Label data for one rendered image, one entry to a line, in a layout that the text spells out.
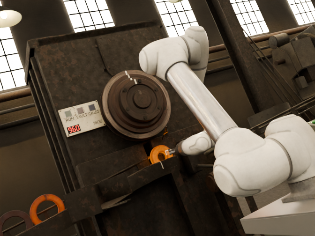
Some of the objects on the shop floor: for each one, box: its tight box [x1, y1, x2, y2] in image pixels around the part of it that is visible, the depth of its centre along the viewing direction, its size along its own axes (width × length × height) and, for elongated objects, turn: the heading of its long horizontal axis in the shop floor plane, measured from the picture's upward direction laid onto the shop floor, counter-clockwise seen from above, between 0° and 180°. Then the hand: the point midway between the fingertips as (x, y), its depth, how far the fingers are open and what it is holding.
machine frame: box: [24, 19, 255, 236], centre depth 262 cm, size 73×108×176 cm
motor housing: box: [205, 171, 252, 236], centre depth 218 cm, size 13×22×54 cm, turn 46°
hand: (168, 151), depth 213 cm, fingers closed
